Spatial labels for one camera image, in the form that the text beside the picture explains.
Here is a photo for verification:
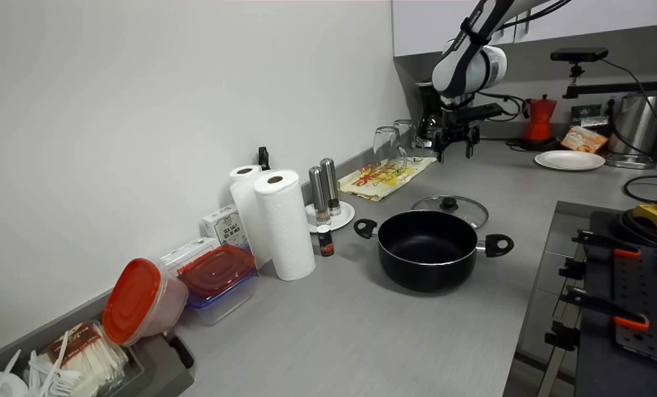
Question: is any small brown bottle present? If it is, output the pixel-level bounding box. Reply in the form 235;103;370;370
316;228;337;259

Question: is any black cooking pot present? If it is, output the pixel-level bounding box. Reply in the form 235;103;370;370
353;209;515;293

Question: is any black coffee maker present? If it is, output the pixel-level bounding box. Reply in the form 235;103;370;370
415;78;438;151

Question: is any white plate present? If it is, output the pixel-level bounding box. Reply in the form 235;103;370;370
531;148;609;175

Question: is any white lidded clear box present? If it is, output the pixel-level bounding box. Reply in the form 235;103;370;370
158;235;221;271

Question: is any red moka pot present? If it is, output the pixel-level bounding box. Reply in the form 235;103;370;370
519;92;559;145

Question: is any upturned drinking glass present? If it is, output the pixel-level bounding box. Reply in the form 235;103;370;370
372;124;403;158
392;117;418;151

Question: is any box of white sticks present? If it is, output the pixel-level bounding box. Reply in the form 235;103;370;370
47;319;131;397

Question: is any black clamp orange handle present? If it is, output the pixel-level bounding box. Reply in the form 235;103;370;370
558;228;645;282
544;284;653;351

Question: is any steel spice grinder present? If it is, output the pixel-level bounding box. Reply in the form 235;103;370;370
319;157;344;217
307;165;333;222

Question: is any clear glass lid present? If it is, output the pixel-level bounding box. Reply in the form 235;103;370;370
409;191;491;231

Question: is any rectangular container red lid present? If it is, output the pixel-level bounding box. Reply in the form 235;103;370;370
173;243;260;326

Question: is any grey tray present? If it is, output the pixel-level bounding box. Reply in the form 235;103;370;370
0;289;197;397

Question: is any steel kettle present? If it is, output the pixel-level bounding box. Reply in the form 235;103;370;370
609;92;657;165

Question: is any grey steel cooktop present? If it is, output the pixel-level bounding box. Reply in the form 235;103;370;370
503;199;657;397

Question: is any white wall cabinet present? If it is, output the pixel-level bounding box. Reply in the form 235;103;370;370
391;0;657;60

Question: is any orange packet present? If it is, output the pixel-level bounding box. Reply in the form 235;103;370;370
558;124;610;157

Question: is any cutting board with food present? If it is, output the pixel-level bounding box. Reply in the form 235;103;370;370
337;155;438;206

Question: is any black cable loop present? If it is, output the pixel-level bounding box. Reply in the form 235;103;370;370
621;173;657;206

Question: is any small white saucer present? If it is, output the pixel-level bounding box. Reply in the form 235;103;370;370
302;201;357;235

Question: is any black stereo camera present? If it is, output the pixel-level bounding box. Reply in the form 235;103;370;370
548;47;610;63

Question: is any round container red lid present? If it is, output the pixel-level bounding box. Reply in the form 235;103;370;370
101;255;192;349

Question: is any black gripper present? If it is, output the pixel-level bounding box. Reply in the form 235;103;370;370
424;109;482;164

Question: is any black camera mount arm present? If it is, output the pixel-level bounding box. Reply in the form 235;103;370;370
559;60;657;101

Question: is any white socket box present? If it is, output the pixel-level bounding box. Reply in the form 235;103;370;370
198;202;248;252

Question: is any white paper towel roll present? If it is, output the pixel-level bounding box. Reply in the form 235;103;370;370
252;168;319;282
227;164;276;269

